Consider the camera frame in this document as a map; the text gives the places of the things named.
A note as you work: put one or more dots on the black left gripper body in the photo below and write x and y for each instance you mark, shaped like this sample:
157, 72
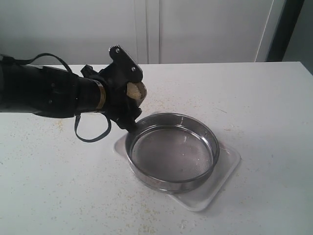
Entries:
115, 87

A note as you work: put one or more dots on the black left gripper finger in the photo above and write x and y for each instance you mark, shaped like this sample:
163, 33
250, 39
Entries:
125, 114
126, 64

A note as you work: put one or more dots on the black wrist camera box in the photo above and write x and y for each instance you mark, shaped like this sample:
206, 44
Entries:
87, 71

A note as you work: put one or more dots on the white plastic tray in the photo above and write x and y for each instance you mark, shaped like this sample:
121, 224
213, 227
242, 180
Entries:
200, 198

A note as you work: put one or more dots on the yellow grain mixture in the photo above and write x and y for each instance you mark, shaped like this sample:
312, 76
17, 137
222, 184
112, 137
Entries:
134, 91

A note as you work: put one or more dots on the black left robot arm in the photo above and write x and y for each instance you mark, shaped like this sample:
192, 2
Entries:
47, 91

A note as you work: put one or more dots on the stainless steel cup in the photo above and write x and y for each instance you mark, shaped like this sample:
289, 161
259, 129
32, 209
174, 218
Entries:
144, 94

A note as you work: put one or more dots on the round steel mesh sieve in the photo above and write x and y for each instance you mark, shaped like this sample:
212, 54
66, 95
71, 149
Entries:
172, 153

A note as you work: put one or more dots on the white cabinet doors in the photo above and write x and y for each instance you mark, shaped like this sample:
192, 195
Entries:
151, 31

